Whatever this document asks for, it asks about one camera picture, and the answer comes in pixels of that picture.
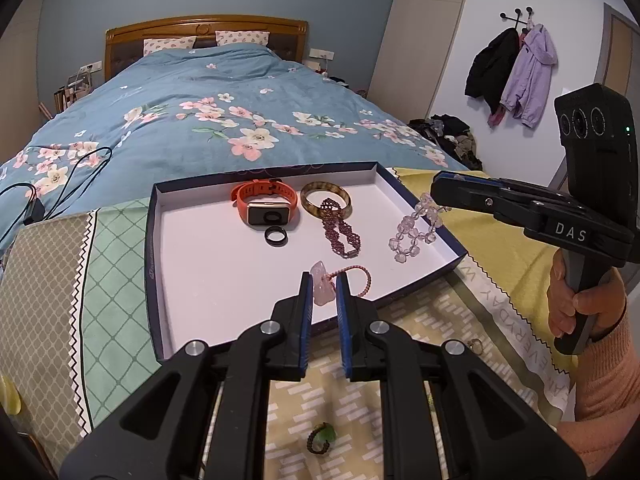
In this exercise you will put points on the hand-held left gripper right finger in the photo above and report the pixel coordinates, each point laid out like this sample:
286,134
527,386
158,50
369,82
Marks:
344,325

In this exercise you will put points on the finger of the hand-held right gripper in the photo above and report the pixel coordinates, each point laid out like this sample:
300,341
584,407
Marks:
480,202
525,189

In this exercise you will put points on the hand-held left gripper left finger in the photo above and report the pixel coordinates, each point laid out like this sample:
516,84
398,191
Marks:
305,320

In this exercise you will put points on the dark blue shallow box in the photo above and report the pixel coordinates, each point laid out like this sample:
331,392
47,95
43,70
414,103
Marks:
210,260

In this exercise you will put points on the amber bangle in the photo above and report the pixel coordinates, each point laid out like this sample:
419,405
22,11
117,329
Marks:
307,207

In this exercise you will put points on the orange smart watch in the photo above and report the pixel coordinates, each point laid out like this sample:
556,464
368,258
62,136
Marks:
260,214

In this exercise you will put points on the person's right forearm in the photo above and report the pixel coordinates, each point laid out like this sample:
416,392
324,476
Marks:
610,385

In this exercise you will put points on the person's right hand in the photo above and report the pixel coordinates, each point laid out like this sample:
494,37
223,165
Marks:
602,305

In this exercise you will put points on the pile of dark clothes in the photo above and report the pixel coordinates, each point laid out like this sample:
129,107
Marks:
450,137

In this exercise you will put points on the magenta garment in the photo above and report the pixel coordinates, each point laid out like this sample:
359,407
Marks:
496,116

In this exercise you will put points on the lilac jacket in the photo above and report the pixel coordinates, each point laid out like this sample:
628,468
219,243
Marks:
530,75

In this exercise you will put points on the black jacket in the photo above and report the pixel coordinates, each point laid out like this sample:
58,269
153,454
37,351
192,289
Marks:
490,70

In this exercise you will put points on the beige wardrobe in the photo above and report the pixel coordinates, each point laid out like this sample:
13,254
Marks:
420,35
22,85

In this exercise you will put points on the patchwork printed cloth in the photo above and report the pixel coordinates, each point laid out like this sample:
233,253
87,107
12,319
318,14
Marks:
125,285

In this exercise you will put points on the cluttered nightstand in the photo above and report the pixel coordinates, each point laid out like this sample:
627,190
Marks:
72,90
330,77

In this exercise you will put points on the blue floral duvet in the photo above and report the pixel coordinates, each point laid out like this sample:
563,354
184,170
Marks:
200,125

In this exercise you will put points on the white dotted pillow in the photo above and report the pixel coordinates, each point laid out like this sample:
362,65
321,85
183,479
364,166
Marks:
167,45
242,37

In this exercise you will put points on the yellow plastic cup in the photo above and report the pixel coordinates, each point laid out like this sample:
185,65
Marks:
9,395

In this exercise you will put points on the wooden headboard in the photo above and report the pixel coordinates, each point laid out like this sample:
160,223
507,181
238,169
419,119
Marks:
200,25

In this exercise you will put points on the black wall coat hook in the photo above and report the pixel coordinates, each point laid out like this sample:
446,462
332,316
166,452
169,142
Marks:
515,16

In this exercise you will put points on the white wall socket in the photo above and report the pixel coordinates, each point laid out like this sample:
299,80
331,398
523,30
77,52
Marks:
321,54
91,66

